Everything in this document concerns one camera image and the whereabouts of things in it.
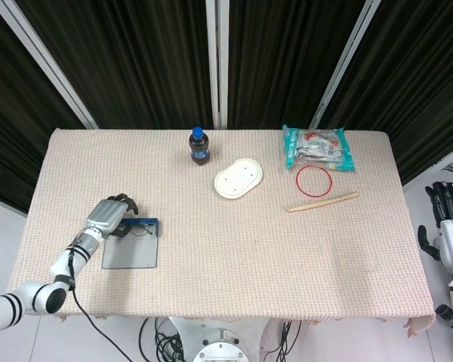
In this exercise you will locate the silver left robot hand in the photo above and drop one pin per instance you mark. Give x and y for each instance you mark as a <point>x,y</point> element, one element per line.
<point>105,215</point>

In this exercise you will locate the thin-rimmed eyeglasses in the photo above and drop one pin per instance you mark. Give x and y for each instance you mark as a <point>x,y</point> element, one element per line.
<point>151,233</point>

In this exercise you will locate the blue glasses case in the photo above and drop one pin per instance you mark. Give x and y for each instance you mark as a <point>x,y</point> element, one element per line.
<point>136,256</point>

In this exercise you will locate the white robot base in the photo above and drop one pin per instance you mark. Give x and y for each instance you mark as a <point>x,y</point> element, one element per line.
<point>222,339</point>

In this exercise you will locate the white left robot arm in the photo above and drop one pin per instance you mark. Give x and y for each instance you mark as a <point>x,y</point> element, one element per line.
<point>34,298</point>

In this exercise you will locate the cola bottle with blue cap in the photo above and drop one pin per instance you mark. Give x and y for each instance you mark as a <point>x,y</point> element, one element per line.
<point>200,151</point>

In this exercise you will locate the beige waffle tablecloth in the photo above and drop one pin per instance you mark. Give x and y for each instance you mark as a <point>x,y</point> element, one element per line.
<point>226,245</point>

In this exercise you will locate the white oval plastic tray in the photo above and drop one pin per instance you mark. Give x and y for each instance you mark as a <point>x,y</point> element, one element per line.
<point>238,179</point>

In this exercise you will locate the wooden stick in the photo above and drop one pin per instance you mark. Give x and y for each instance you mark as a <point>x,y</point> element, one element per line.
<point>321,203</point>

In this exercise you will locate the black pleated curtain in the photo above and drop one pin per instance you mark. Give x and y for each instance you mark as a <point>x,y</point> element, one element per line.
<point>136,56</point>

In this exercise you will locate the teal snack bag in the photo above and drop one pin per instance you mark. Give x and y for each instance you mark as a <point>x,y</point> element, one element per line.
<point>317,149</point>

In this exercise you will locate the white frame post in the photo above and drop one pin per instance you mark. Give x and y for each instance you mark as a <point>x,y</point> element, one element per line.
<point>217,64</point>
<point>343,68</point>
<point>49,64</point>

